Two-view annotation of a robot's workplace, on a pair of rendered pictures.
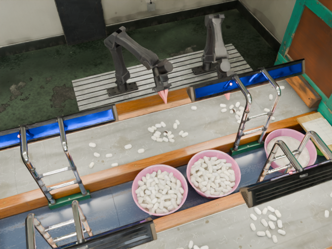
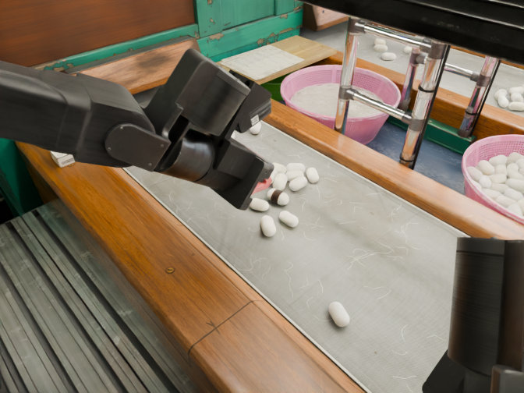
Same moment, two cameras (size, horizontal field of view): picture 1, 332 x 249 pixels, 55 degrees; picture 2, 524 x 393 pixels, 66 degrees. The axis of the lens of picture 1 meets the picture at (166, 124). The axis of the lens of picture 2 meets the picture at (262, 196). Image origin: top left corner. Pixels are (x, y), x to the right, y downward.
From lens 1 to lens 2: 174 cm
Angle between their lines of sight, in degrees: 71
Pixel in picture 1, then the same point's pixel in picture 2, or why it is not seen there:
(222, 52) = (113, 91)
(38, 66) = not seen: outside the picture
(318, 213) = not seen: hidden behind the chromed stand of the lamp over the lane
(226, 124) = (340, 204)
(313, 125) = (252, 68)
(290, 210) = (469, 87)
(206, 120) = (366, 256)
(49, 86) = not seen: outside the picture
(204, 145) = (491, 220)
